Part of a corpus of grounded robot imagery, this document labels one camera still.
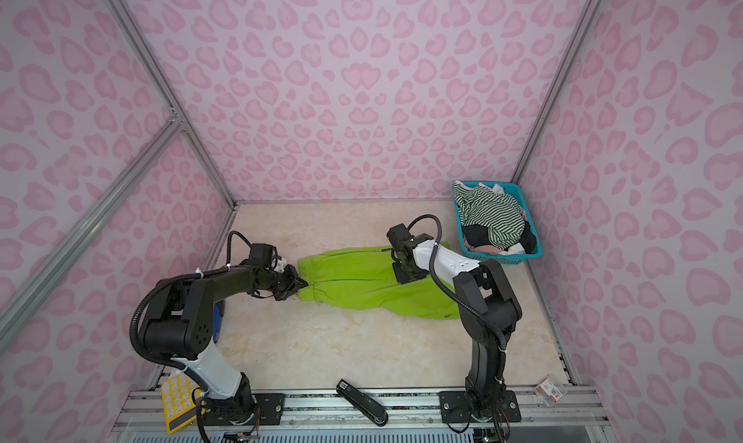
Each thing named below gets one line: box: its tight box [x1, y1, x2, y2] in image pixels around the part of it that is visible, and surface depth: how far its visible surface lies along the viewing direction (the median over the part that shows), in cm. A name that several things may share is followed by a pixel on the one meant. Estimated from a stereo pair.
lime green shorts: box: [297, 246, 461, 320], surface depth 92 cm
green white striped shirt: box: [452, 180, 526, 251], surface depth 102 cm
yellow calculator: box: [160, 372, 201, 435], surface depth 75 cm
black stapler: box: [335, 378, 389, 427], surface depth 72 cm
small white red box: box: [534, 378, 564, 407], surface depth 75 cm
